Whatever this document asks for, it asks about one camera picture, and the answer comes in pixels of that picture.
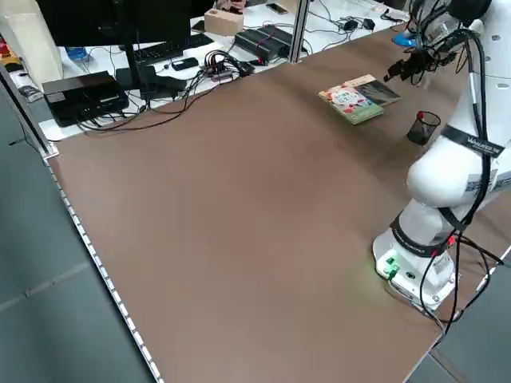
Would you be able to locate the aluminium table edge rail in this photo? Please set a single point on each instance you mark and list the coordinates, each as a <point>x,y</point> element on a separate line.
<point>107,279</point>

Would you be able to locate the black computer monitor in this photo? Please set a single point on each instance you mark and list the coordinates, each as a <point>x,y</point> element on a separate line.
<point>120,20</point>

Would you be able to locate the blue plastic item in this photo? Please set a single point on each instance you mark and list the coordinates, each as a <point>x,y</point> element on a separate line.
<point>76,53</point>

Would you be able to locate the small black handheld device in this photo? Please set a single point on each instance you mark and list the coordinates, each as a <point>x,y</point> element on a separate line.
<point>183,64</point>

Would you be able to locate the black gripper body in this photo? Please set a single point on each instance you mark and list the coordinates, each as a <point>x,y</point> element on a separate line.
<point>433,56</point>

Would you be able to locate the black mesh pen holder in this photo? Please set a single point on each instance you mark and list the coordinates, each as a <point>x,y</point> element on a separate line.
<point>419,133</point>

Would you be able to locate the aluminium frame post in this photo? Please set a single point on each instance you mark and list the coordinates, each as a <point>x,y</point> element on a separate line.
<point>297,32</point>
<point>46,147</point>

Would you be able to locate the smartphone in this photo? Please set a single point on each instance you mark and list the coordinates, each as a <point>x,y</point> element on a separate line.
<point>277,8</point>

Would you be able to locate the long black power adapter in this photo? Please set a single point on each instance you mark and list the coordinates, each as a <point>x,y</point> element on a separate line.
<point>369,24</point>

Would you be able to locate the black ribbed heat-sink box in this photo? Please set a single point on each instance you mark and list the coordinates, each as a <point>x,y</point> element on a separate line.
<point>263,42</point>

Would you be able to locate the red emergency stop button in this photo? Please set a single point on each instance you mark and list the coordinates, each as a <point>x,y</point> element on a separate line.
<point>4,48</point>

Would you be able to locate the dark book with hands cover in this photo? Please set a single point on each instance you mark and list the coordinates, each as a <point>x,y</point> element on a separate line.
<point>379,92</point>

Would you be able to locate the flat black electronics box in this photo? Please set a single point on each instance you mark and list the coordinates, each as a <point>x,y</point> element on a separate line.
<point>84,95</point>

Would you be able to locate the brown cardboard box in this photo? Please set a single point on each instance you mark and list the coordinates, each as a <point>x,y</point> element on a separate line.
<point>223,22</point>

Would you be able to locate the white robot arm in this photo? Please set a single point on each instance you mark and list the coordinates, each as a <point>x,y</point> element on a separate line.
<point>439,179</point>

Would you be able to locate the green juice recipe book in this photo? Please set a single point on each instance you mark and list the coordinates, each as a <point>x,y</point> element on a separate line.
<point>355,105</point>

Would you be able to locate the black keyboard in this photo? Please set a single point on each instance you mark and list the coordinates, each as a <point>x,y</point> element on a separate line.
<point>167,50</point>

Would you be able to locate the small black power adapter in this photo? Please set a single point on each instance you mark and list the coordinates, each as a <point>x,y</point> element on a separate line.
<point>350,24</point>

